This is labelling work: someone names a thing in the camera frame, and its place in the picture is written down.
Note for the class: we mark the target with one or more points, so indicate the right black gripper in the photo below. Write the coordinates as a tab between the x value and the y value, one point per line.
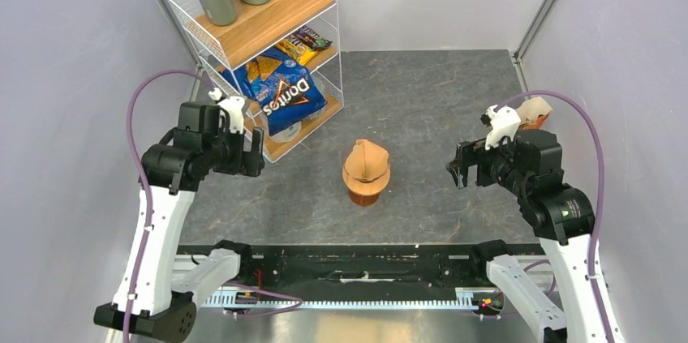
470	152

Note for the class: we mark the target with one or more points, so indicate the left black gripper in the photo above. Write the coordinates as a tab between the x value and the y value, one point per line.
247	163

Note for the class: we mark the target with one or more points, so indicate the brown paper coffee filter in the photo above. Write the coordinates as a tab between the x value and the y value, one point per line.
366	160

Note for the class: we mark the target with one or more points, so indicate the wooden ring dripper holder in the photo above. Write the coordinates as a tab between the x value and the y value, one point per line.
366	187

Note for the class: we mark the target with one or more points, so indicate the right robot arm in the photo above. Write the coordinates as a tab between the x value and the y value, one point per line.
562	218

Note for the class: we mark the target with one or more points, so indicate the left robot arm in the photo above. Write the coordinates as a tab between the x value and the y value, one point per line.
150	302

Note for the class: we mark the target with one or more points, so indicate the coffee filter box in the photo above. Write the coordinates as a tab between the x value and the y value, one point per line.
533	113

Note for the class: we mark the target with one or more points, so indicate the blue Doritos bag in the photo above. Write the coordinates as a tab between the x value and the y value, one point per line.
283	88

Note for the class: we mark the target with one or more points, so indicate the yellow candy bag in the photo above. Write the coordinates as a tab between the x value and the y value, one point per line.
296	49

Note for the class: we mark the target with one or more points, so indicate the brown candy bag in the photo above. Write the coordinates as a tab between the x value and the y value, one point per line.
312	39

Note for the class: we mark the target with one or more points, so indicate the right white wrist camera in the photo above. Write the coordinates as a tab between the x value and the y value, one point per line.
504	123

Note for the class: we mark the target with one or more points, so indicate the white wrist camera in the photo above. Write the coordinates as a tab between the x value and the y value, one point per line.
232	110
504	123

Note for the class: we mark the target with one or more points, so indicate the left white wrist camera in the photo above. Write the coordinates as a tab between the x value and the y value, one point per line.
232	110

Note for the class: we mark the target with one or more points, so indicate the white wire wooden shelf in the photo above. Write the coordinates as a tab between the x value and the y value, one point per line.
258	28

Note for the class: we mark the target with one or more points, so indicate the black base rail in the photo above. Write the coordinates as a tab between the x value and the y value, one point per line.
365	274

